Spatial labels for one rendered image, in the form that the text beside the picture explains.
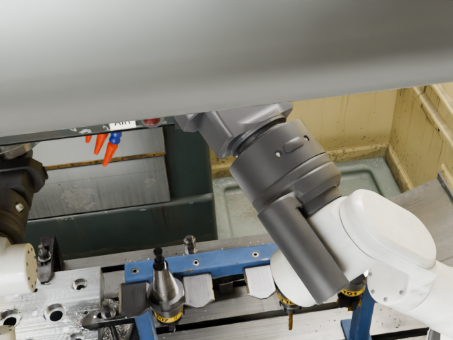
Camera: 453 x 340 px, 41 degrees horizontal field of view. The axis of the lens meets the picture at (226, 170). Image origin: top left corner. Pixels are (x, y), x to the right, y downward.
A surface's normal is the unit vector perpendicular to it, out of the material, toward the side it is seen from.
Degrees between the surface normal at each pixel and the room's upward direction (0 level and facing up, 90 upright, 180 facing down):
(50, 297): 0
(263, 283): 0
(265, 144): 40
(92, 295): 0
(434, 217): 24
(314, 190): 76
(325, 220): 65
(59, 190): 90
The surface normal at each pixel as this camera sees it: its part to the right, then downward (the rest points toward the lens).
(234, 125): 0.26, -0.41
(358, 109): 0.13, 0.65
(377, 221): 0.61, -0.57
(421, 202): -0.45, -0.64
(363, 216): -0.07, -0.47
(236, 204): -0.05, -0.76
